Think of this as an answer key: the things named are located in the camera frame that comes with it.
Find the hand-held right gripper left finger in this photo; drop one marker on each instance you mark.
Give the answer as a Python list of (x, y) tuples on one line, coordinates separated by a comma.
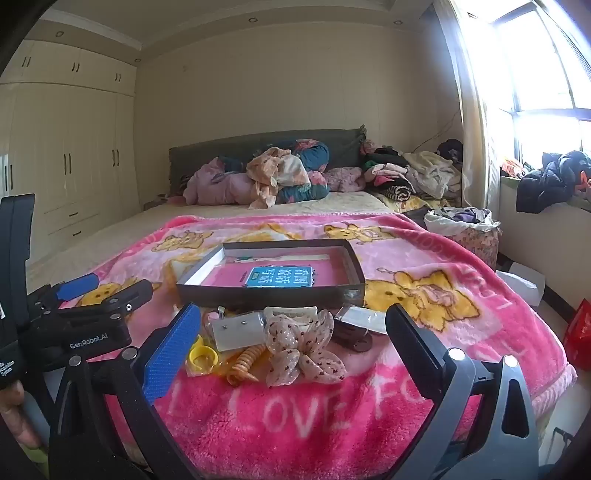
[(171, 355)]

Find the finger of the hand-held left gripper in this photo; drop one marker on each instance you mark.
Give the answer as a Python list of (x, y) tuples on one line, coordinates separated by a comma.
[(76, 286), (127, 297)]

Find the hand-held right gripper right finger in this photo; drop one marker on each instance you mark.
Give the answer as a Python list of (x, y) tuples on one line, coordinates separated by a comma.
[(415, 350)]

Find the yellow rings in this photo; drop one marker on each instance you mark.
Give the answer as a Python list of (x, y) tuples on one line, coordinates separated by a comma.
[(203, 357)]

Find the pink fluffy hair clip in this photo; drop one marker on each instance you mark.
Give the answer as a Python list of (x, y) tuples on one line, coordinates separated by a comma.
[(213, 317)]

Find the small clear packet blue card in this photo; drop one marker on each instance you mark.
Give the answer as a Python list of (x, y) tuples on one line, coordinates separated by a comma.
[(364, 318)]

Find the brown hair clip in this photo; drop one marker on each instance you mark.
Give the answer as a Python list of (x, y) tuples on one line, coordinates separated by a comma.
[(351, 339)]

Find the white packet of hair clips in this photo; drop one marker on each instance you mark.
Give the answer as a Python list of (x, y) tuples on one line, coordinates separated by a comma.
[(235, 332)]

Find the polka dot bow hair clip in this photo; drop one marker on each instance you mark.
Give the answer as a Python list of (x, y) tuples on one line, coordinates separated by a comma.
[(300, 350)]

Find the brown cardboard box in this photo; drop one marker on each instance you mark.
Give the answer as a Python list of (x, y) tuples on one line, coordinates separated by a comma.
[(277, 297)]

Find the cream claw hair clip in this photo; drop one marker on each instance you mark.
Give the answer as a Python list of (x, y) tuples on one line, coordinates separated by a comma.
[(291, 314)]

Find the person's left hand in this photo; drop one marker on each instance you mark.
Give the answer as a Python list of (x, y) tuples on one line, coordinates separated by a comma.
[(14, 410)]

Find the pile of clothes on bed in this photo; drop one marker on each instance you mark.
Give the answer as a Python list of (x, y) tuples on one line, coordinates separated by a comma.
[(115, 230)]

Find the pink bear printed blanket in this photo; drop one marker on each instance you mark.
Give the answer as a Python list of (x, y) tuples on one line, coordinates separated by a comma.
[(323, 406)]

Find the floral laundry basket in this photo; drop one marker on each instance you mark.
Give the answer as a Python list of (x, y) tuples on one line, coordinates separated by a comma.
[(475, 244)]

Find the white box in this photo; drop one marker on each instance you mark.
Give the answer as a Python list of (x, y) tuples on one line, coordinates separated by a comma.
[(521, 281)]

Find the blue printed card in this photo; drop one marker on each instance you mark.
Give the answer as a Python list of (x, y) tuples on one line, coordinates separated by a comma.
[(279, 277)]

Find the pink quilt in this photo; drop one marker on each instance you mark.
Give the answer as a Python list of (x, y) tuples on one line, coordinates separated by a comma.
[(217, 184)]

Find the cream wardrobe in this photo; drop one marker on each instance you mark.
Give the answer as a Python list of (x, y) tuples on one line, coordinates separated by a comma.
[(69, 138)]

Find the red bag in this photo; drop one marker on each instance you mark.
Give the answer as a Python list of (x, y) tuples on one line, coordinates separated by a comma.
[(579, 337)]

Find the pink knit garment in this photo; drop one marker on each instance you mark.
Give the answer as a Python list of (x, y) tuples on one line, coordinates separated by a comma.
[(344, 177)]

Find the orange patterned cloth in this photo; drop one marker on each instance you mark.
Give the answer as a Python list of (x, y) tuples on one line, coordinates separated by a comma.
[(277, 170)]

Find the red orange cloth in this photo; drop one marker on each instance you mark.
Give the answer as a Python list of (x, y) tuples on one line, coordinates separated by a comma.
[(512, 168)]

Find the dark puffer jacket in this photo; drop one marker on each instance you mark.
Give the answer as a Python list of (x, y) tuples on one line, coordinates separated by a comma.
[(549, 180)]

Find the blue floral quilt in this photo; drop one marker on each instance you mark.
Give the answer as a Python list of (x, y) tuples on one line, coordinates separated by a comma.
[(314, 157)]

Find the orange black patterned garment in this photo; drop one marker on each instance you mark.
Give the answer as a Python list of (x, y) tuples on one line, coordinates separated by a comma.
[(582, 177)]

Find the cream window curtain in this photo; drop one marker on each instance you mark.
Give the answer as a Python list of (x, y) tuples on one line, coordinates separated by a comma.
[(471, 115)]

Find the window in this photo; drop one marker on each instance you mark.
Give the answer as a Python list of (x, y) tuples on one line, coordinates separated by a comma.
[(545, 69)]

